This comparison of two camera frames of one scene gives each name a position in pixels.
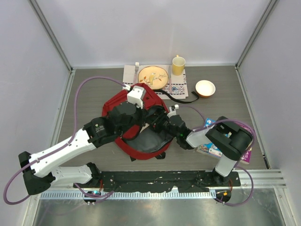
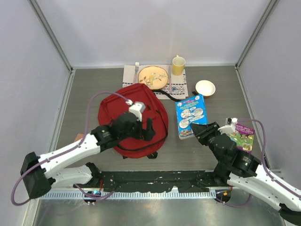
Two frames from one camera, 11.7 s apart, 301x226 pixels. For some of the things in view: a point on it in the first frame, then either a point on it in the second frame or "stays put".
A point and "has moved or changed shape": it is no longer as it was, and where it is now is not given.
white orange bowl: [205, 88] stays put
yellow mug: [178, 65] stays put
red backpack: [135, 140] has moved or changed shape
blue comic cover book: [210, 149] to [191, 110]
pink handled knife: [169, 73] stays put
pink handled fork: [137, 65] stays put
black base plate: [184, 181] stays put
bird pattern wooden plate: [156, 77] stays put
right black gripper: [155, 120] to [197, 128]
